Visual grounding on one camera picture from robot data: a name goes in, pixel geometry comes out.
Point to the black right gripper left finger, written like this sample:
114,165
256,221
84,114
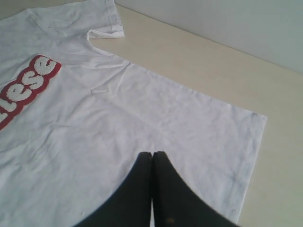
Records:
130,205

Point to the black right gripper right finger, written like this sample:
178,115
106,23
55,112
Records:
174,203

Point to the white t-shirt red lettering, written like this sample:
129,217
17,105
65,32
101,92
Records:
73,118

